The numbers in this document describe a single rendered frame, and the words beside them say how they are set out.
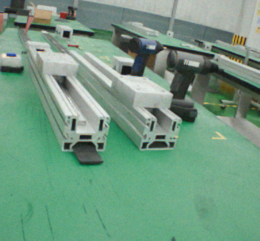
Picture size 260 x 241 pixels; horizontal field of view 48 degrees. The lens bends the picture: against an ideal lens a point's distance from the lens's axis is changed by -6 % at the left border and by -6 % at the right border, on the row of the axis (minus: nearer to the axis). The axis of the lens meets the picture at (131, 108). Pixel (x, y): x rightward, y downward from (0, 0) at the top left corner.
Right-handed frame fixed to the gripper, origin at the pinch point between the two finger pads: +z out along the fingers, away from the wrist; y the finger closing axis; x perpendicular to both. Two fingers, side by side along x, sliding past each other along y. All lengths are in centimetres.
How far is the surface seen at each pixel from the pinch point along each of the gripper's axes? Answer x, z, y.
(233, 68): 63, 13, 179
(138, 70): -22, 7, 46
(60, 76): -34.3, 8.2, 14.0
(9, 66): -3.9, 13.4, -0.6
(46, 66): -35.8, 5.2, 8.9
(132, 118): -61, 11, 27
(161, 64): 200, 42, 191
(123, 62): -5.8, 7.2, 47.0
